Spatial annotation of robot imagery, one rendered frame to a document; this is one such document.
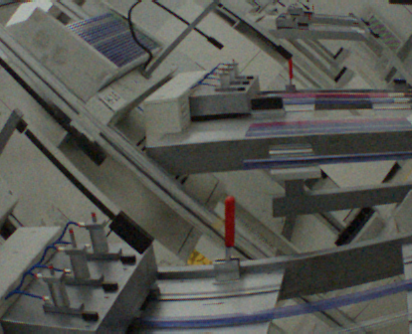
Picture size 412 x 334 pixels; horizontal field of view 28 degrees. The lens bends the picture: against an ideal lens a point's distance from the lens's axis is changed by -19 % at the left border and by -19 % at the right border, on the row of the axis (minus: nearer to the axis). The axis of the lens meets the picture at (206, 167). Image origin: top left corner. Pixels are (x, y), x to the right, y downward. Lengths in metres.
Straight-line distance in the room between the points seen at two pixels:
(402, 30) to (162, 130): 6.58
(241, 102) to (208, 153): 0.33
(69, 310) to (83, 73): 1.23
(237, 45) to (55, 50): 3.46
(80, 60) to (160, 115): 0.26
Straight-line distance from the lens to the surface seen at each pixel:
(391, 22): 8.58
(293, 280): 1.20
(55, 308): 0.93
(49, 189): 2.06
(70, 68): 2.10
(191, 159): 1.96
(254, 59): 5.50
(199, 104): 2.27
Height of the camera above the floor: 1.17
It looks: 2 degrees down
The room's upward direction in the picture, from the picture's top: 50 degrees counter-clockwise
